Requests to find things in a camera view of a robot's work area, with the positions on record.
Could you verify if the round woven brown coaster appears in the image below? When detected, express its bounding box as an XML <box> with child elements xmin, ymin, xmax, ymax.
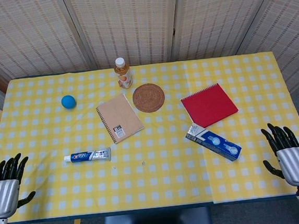
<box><xmin>131</xmin><ymin>82</ymin><xmax>166</xmax><ymax>114</ymax></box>

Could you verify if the kraft brown spiral notebook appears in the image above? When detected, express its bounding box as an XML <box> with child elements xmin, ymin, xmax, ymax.
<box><xmin>94</xmin><ymin>92</ymin><xmax>146</xmax><ymax>146</ymax></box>

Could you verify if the blue white toothpaste box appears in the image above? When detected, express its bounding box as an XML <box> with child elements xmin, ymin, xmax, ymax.
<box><xmin>184</xmin><ymin>120</ymin><xmax>243</xmax><ymax>166</ymax></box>

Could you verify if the red spiral notebook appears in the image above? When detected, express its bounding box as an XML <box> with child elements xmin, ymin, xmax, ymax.
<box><xmin>179</xmin><ymin>81</ymin><xmax>241</xmax><ymax>130</ymax></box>

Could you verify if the orange tea bottle white cap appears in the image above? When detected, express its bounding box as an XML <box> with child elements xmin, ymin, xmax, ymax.
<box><xmin>112</xmin><ymin>56</ymin><xmax>134</xmax><ymax>90</ymax></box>

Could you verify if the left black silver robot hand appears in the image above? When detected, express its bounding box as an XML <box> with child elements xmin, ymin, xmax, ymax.
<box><xmin>0</xmin><ymin>152</ymin><xmax>38</xmax><ymax>219</ymax></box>

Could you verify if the yellow white checkered tablecloth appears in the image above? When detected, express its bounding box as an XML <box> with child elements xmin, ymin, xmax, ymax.
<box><xmin>0</xmin><ymin>49</ymin><xmax>299</xmax><ymax>224</ymax></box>

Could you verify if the blue ball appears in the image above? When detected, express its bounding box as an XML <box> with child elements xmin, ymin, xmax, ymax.
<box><xmin>60</xmin><ymin>95</ymin><xmax>77</xmax><ymax>110</ymax></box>

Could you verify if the beige woven folding screen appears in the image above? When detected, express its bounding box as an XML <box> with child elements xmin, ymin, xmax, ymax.
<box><xmin>0</xmin><ymin>0</ymin><xmax>299</xmax><ymax>120</ymax></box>

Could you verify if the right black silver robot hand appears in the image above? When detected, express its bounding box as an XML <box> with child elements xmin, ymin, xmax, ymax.
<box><xmin>259</xmin><ymin>121</ymin><xmax>299</xmax><ymax>189</ymax></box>

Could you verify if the blue white toothpaste tube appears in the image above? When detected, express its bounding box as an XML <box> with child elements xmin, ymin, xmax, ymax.
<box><xmin>63</xmin><ymin>147</ymin><xmax>112</xmax><ymax>166</ymax></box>

